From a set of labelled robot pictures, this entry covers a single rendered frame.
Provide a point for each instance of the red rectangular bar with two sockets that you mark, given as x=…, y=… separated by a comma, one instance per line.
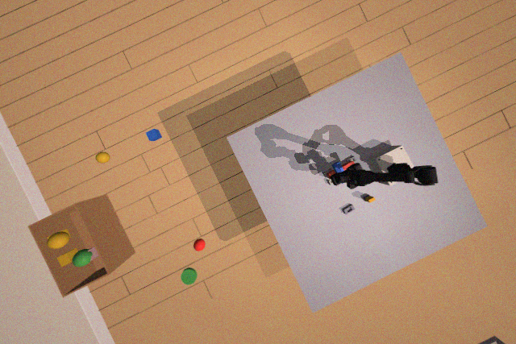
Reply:
x=346, y=165

